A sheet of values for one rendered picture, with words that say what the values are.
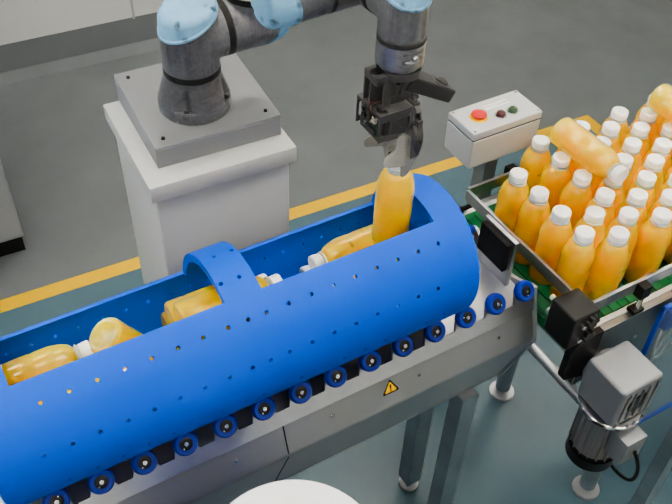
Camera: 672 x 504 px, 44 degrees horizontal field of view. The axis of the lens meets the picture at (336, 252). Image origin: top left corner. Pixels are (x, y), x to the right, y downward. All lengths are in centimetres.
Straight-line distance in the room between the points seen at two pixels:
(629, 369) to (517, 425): 97
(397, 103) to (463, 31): 324
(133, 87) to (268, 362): 74
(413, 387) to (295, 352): 38
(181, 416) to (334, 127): 256
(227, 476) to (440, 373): 47
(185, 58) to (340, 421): 76
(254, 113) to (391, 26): 59
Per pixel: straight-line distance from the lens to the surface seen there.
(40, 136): 388
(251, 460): 159
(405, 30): 125
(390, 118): 132
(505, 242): 174
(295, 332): 138
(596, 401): 188
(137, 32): 438
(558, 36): 465
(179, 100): 173
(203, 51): 167
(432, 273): 148
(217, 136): 173
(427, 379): 172
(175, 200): 174
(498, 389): 278
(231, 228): 184
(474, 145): 195
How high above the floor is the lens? 222
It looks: 44 degrees down
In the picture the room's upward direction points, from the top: 2 degrees clockwise
